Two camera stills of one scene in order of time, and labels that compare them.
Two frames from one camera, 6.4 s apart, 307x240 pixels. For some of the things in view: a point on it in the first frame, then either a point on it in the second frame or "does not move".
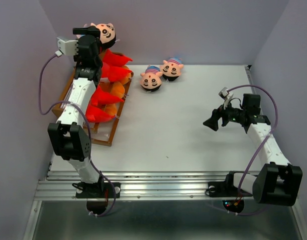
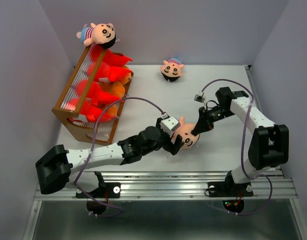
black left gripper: [91, 30] to [172, 148]
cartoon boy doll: [107, 36] does not move
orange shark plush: [128, 80] does not move
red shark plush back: [96, 115] does not move
